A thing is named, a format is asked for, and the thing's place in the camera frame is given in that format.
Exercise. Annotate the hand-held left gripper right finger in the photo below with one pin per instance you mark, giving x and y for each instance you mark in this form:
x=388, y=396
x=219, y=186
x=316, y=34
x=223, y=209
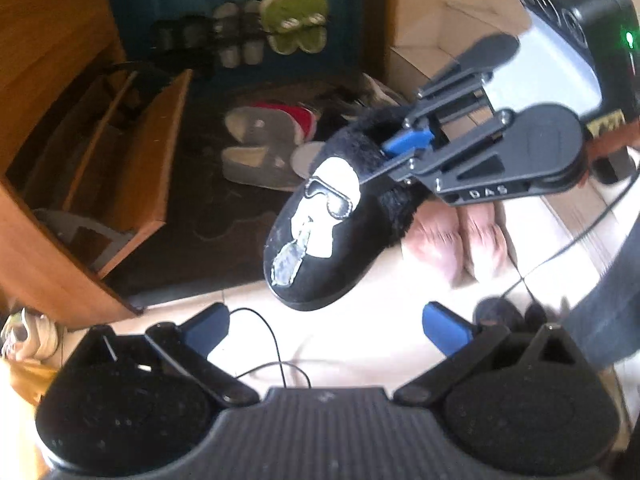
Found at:
x=442, y=330

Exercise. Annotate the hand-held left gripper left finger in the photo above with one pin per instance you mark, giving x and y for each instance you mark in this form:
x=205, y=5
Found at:
x=210, y=327

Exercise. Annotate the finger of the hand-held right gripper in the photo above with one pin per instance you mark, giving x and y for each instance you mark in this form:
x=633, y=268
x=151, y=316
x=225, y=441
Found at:
x=450, y=160
x=405, y=141

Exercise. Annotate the pink padded slipper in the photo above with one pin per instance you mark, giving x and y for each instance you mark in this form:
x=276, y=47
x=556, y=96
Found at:
x=435, y=240
x=482, y=245

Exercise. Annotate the red cloth slipper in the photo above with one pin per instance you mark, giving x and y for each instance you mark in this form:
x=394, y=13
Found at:
x=307, y=159
x=302, y=117

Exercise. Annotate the black furry figure-print slipper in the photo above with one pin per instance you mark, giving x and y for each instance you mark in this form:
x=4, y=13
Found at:
x=320, y=265

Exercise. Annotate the person's dark fuzzy slipper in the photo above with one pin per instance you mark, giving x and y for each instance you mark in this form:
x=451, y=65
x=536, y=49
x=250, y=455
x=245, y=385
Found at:
x=500, y=312
x=537, y=312

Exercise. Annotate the brown patterned doormat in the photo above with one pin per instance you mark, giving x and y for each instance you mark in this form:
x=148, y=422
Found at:
x=215, y=240

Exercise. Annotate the grey knit slipper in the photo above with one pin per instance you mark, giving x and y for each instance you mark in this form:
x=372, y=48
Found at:
x=260, y=125
x=260, y=170

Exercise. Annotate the person's grey trouser leg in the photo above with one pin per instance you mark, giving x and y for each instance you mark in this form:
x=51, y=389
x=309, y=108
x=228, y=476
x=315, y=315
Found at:
x=600, y=300

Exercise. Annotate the white sneakers pair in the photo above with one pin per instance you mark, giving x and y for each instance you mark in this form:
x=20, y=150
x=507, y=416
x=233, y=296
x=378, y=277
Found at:
x=30, y=332

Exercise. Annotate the grey slide sandal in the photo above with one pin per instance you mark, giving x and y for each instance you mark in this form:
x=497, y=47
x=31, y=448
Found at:
x=227, y=30
x=252, y=30

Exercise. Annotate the black slide sandal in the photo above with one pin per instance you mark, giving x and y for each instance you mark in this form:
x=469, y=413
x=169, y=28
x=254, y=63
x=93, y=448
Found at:
x=165, y=35
x=192, y=35

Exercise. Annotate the wooden shoe cabinet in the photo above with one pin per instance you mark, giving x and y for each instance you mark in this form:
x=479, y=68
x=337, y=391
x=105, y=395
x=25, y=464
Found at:
x=50, y=25

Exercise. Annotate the wooden door frame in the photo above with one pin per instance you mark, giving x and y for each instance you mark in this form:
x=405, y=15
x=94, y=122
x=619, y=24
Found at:
x=380, y=10

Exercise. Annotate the grey metal cabinet bracket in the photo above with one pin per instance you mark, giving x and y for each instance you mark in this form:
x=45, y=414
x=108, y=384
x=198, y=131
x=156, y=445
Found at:
x=75, y=227

